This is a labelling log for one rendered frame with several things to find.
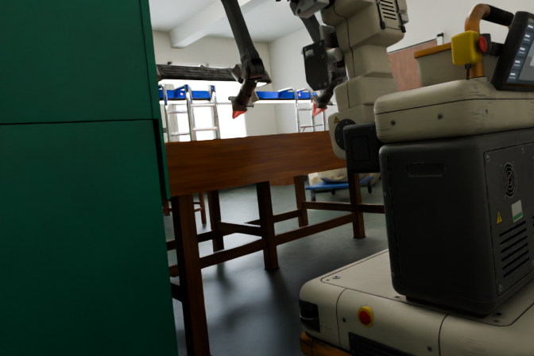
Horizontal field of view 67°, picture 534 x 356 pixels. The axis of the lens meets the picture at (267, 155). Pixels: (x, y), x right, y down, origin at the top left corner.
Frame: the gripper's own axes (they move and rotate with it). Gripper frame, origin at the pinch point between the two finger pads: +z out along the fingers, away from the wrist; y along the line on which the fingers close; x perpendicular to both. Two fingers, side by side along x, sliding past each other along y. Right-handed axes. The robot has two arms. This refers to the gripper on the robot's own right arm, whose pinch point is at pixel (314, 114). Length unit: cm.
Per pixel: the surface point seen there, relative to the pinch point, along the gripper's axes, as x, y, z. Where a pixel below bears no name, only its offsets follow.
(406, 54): -218, -423, 69
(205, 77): -26, 48, 1
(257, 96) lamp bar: -67, -26, 41
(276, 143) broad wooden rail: 17.1, 35.4, 0.7
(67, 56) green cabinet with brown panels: -1, 113, -21
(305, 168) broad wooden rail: 26.0, 19.8, 8.7
